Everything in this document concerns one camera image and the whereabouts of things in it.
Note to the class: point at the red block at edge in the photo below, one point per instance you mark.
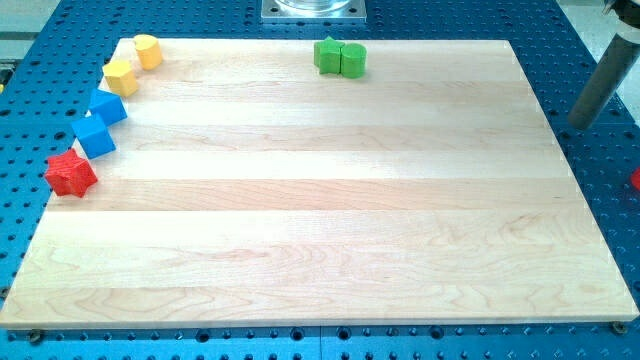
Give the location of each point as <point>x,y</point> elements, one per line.
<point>635,179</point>

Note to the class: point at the left board stop screw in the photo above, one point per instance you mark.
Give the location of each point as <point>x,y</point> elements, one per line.
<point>34,336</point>

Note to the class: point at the lower blue cube block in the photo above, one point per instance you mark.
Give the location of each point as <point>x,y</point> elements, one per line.
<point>93,136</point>

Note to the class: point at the green cylinder block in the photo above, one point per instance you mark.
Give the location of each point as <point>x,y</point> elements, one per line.
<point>353,60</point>

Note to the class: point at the board stop screw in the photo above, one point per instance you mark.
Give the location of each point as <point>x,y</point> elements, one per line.
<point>619,328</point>
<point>34,336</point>

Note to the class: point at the upper blue cube block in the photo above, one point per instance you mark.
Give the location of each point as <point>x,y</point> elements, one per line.
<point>108,106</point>

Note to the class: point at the right board stop screw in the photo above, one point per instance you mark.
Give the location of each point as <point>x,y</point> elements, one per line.
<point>619,328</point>

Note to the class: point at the red star block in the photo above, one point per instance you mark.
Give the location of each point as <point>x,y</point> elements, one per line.
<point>69,174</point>

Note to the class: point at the yellow hexagon block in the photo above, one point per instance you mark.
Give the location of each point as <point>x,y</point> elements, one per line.
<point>120,77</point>

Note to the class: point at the green star block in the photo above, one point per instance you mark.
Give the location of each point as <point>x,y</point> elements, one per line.
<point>327,55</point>

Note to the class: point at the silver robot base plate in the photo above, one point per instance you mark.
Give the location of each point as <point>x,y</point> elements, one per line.
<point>332,11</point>

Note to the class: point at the yellow heart block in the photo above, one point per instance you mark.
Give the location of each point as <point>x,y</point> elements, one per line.
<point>148,51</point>

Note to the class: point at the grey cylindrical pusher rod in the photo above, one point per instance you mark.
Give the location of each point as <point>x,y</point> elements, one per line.
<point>614,65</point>

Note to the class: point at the blue cube block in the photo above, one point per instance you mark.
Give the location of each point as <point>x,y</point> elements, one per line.
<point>93,136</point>
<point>108,106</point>

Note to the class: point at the large wooden board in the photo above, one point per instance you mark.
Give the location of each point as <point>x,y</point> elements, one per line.
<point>248,189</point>

